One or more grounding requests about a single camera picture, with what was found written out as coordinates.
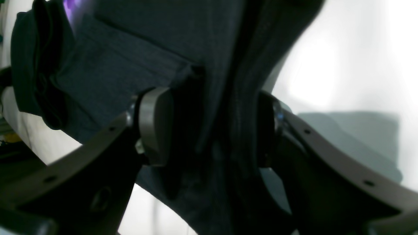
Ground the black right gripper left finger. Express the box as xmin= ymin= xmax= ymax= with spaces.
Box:
xmin=1 ymin=87 xmax=174 ymax=235

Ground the black T-shirt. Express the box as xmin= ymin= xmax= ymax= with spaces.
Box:
xmin=1 ymin=0 xmax=323 ymax=235

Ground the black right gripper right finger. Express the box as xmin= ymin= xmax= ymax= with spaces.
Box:
xmin=257 ymin=92 xmax=418 ymax=235

